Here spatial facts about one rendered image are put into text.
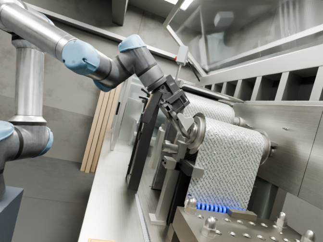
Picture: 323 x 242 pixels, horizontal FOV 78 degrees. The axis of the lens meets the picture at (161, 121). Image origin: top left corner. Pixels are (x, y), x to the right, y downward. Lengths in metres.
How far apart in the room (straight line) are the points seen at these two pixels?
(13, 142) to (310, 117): 0.95
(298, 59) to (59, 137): 3.76
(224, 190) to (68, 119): 3.53
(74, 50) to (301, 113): 0.73
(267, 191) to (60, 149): 3.68
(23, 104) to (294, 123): 0.95
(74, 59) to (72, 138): 3.56
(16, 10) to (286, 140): 0.94
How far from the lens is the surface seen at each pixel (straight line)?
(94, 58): 0.53
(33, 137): 0.82
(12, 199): 0.83
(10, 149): 0.77
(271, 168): 0.88
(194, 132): 0.67
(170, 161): 0.71
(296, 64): 0.95
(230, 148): 0.71
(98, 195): 0.90
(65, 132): 4.05
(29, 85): 0.84
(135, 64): 0.62
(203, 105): 0.91
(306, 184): 0.79
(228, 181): 0.74
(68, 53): 0.54
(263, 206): 0.90
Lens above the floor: 1.29
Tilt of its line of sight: 2 degrees down
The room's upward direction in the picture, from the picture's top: 15 degrees clockwise
